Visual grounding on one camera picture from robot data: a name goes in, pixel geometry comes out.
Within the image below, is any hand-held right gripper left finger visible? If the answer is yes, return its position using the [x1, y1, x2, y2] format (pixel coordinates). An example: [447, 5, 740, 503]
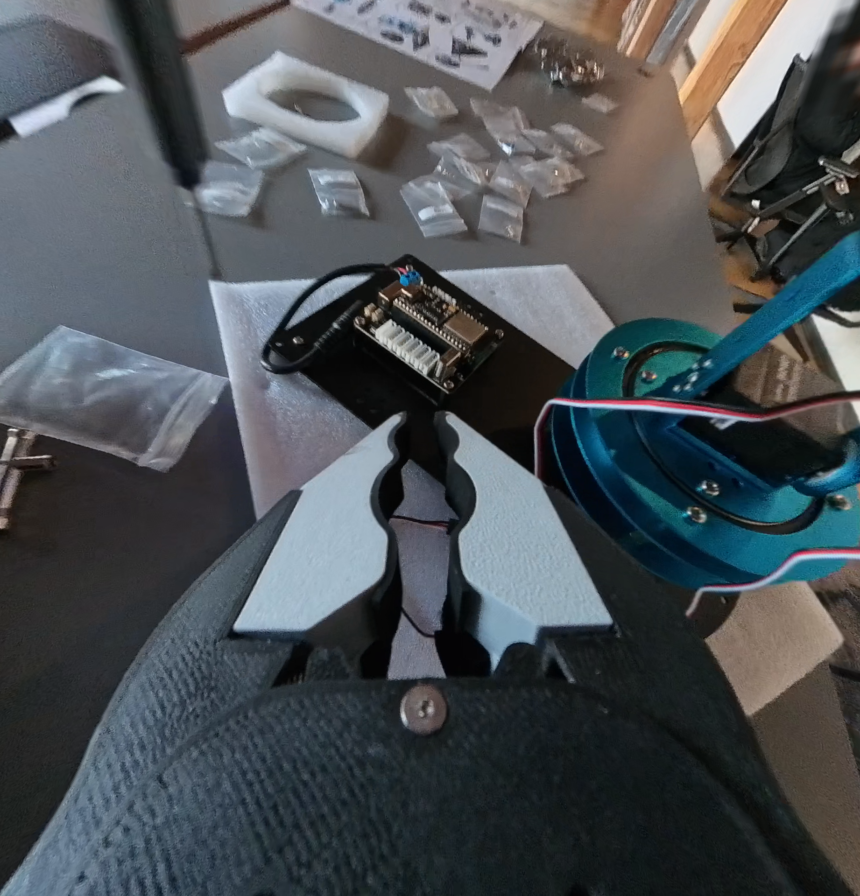
[232, 413, 406, 680]

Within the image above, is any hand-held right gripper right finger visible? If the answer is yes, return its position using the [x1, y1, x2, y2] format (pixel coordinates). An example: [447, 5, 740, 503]
[436, 412, 613, 675]

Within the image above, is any black screwdriver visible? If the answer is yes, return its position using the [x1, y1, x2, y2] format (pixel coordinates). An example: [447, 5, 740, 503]
[125, 0, 222, 277]

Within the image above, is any blue toy robot arm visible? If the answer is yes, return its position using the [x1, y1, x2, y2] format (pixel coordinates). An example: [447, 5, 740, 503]
[548, 210, 860, 596]

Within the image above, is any grey desk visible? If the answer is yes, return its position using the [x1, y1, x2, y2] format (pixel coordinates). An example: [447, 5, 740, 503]
[0, 0, 760, 896]

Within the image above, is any white foam sheet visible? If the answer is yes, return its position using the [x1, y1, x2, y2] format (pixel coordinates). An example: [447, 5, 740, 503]
[209, 265, 844, 716]

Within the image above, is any white foam block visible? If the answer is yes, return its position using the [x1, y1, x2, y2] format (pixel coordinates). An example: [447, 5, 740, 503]
[222, 50, 390, 158]

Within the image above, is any black circuit board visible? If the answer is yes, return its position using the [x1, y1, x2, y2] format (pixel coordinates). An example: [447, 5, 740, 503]
[353, 268, 507, 396]

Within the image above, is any large clear zip bag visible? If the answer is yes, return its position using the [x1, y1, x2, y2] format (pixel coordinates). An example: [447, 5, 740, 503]
[0, 325, 229, 471]

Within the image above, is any metal cross wrench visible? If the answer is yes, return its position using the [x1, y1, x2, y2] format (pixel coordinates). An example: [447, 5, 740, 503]
[0, 427, 56, 539]

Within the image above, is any pile of small clear bags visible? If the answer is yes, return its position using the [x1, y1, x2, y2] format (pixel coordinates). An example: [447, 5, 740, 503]
[195, 87, 620, 245]

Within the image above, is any printed paper sheet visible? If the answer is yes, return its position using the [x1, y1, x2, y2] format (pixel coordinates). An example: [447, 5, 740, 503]
[292, 0, 544, 91]

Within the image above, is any black office chair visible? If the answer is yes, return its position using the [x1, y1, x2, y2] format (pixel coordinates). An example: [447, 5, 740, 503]
[713, 52, 860, 281]

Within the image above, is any pile of metal parts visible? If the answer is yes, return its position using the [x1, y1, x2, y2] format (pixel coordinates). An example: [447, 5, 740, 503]
[531, 38, 607, 86]

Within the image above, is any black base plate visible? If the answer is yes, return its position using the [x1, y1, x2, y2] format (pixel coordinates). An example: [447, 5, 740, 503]
[265, 254, 585, 491]

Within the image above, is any white red black servo cable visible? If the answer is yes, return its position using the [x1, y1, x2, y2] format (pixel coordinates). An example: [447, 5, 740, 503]
[685, 548, 860, 617]
[534, 398, 860, 484]

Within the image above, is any black power cable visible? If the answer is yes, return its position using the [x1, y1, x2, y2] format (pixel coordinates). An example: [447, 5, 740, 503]
[260, 262, 403, 375]

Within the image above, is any wooden shelf frame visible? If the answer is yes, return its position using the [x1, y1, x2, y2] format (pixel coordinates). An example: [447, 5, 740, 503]
[615, 0, 788, 141]

